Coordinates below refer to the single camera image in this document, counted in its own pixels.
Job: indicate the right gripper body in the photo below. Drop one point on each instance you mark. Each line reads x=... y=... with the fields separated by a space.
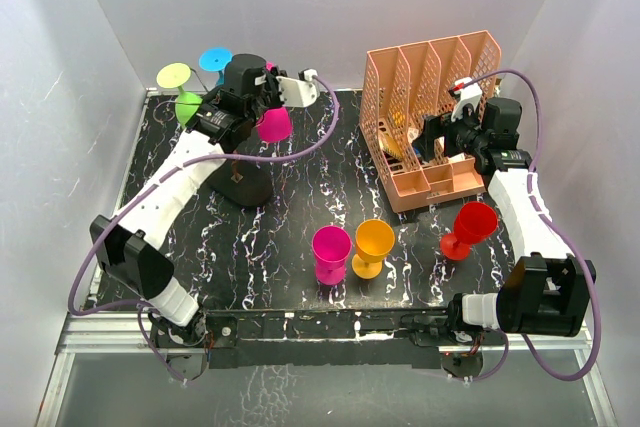
x=468 y=128

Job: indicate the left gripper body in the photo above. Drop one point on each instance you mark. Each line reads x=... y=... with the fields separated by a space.
x=272 y=94

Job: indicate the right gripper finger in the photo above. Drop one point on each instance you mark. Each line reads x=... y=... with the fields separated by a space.
x=451 y=147
x=424 y=144

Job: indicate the magenta wine glass back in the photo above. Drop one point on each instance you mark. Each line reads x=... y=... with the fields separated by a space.
x=275 y=125

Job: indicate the magenta wine glass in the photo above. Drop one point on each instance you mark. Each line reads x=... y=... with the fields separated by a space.
x=275 y=125
x=331 y=247

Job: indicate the blue wine glass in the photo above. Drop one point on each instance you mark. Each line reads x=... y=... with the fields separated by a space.
x=216 y=60

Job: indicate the red wine glass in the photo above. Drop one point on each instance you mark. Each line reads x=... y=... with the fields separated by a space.
x=475 y=222

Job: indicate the green wine glass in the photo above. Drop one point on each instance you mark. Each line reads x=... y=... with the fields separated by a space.
x=186 y=104

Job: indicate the metal wine glass rack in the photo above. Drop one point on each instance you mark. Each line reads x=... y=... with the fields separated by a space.
x=227 y=116

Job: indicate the orange wine glass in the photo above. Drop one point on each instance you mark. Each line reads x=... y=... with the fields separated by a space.
x=374 y=239

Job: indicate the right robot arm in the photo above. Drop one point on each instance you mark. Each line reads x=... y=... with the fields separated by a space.
x=546 y=292

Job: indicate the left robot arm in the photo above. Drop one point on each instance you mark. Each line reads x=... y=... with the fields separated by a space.
x=127 y=246

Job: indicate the magenta wine glass front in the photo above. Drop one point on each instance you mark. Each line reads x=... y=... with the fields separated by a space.
x=331 y=247

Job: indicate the pink file organizer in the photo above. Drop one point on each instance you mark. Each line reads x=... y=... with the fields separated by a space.
x=403 y=85

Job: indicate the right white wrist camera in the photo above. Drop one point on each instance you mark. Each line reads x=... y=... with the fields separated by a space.
x=468 y=96

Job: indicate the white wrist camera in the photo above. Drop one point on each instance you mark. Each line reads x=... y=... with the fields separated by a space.
x=468 y=96
x=298 y=92

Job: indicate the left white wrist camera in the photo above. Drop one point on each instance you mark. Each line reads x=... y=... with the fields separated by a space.
x=298 y=92

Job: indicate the metal base frame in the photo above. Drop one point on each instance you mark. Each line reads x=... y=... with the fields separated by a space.
x=309 y=382

